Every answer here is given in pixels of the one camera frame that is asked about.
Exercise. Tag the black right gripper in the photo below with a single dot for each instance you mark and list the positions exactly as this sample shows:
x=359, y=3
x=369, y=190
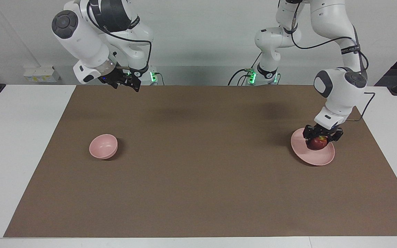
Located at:
x=117, y=76

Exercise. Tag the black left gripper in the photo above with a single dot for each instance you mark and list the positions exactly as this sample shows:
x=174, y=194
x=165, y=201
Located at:
x=324, y=132

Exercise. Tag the red apple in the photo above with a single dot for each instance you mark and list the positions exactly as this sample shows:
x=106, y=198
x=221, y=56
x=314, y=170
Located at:
x=317, y=144

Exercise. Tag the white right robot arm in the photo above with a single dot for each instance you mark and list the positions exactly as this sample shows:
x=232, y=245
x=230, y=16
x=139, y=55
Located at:
x=81, y=41

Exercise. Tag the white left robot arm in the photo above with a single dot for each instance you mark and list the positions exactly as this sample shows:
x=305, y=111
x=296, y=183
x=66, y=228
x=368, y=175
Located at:
x=339, y=89

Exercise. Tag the pink plate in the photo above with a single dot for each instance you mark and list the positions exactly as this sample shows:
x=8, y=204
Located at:
x=319, y=157

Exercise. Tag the pink bowl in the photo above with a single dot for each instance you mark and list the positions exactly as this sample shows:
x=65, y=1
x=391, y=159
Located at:
x=102, y=146

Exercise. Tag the brown table mat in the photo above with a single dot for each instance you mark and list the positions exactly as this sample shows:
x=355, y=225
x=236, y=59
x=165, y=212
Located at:
x=198, y=172

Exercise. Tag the white wall socket box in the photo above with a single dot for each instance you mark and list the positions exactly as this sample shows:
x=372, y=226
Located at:
x=41, y=75

